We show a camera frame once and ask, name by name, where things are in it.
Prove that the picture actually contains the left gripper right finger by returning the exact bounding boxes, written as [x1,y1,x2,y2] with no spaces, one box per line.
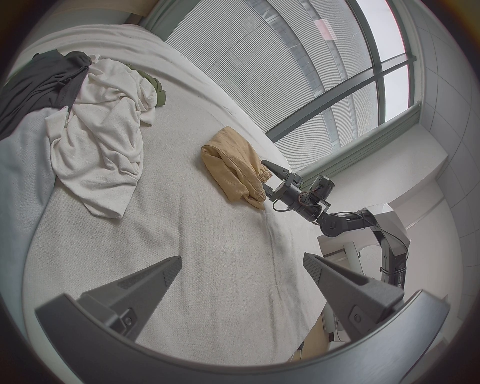
[303,252,406,343]

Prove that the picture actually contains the tan yellow shorts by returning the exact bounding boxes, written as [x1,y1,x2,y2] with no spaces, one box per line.
[200,126,273,210]

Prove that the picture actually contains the white garment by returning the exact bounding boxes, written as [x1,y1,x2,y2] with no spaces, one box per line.
[44,56,157,219]

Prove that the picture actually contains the window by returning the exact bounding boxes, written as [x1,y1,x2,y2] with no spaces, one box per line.
[140,0,426,182]

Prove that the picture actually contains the bed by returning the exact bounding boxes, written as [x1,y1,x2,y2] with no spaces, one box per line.
[0,22,331,365]

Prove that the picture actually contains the green garment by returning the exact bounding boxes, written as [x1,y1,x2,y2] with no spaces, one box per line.
[125,64,167,109]

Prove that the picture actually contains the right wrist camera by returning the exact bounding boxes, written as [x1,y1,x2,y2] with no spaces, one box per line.
[301,175,337,207]

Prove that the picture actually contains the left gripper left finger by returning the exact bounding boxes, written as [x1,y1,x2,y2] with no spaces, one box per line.
[78,256,183,341]

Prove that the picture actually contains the black garment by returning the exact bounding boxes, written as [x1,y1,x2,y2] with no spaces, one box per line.
[0,50,93,140]

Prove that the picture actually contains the pale grey garment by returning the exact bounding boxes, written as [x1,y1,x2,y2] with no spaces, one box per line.
[0,107,58,271]

